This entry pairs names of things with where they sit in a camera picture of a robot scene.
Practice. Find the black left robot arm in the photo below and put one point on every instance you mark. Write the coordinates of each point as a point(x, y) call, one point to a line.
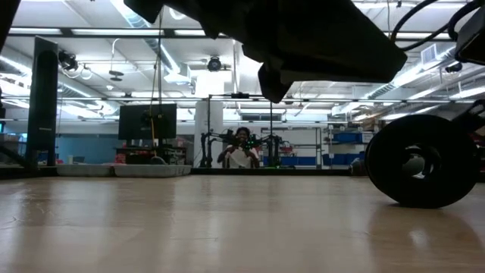
point(4, 15)

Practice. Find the black background rig frame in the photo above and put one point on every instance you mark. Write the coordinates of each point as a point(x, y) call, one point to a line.
point(240, 95)

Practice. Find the blue storage bin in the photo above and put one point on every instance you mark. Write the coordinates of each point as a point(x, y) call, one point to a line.
point(348, 137)
point(341, 159)

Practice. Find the black background robot arm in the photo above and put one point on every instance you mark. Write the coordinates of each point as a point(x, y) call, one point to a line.
point(274, 148)
point(204, 148)

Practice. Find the silver ceiling duct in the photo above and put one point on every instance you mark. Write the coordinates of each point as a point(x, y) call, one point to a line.
point(155, 43)

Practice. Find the black equipment desk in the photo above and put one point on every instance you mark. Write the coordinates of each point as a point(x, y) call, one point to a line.
point(144, 155)

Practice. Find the white ceiling unit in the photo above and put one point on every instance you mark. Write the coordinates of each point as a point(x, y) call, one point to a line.
point(178, 77)

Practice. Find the person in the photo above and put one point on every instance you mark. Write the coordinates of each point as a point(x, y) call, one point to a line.
point(239, 157)

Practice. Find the black overhead frame beam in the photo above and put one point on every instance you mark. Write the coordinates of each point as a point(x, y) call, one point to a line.
point(68, 32)

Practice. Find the white building column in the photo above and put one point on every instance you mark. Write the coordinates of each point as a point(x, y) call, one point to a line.
point(216, 117)

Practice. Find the black ceiling disc fixture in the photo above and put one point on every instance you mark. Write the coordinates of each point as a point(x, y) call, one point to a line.
point(116, 73)

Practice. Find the black monitor screen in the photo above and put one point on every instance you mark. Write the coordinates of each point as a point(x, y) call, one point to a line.
point(132, 121)

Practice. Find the white ceiling air vent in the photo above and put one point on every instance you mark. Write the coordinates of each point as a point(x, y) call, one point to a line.
point(429, 54)

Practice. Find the black ceiling camera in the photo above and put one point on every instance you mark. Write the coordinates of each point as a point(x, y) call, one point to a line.
point(67, 60)
point(453, 67)
point(214, 64)

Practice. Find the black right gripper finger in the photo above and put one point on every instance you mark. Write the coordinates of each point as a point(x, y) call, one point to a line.
point(475, 113)

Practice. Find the tall black upright panel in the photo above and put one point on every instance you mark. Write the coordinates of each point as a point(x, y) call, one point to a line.
point(42, 106)

